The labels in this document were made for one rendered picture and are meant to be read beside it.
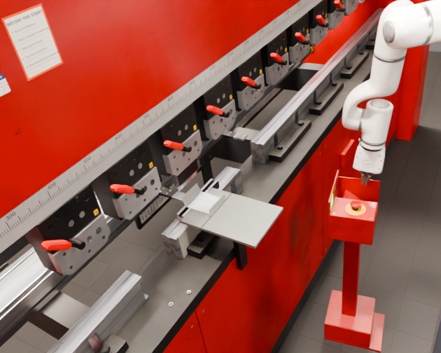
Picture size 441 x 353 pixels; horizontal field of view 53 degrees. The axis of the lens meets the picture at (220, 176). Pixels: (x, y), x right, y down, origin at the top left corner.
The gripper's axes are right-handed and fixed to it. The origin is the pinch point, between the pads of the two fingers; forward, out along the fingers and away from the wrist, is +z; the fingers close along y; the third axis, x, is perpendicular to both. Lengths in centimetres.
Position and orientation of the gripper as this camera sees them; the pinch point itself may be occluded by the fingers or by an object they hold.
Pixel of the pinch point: (365, 178)
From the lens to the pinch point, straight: 172.2
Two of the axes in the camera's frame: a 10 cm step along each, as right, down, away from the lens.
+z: 0.5, 7.8, 6.2
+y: 9.2, 2.1, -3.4
